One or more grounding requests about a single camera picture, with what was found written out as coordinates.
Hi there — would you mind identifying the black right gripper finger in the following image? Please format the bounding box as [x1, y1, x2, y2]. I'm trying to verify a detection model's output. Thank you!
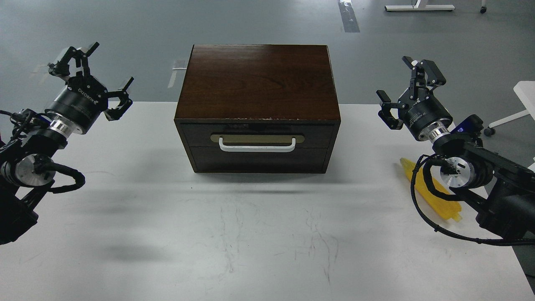
[403, 56, 446, 100]
[376, 90, 404, 130]

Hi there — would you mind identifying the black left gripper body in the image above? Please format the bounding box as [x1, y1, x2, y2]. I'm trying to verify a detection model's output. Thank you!
[44, 76, 108, 135]

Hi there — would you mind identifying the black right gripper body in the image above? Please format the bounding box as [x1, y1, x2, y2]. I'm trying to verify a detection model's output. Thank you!
[398, 89, 453, 141]

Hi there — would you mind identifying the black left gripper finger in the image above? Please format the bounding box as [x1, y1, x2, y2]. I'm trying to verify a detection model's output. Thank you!
[104, 77, 134, 121]
[48, 42, 100, 78]

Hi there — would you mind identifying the yellow corn cob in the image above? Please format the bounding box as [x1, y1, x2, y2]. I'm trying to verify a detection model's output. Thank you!
[400, 157, 463, 222]

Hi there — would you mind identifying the wooden drawer with white handle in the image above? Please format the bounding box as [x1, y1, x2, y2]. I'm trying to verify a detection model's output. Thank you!
[177, 123, 339, 149]

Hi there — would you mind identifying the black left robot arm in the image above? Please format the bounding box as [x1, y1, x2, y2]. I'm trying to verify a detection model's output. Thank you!
[0, 42, 134, 245]

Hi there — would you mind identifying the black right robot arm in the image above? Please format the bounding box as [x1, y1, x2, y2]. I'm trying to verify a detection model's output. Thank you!
[376, 56, 535, 246]

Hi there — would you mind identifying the dark wooden drawer cabinet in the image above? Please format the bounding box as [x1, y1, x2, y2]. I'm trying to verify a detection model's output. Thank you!
[174, 44, 341, 173]

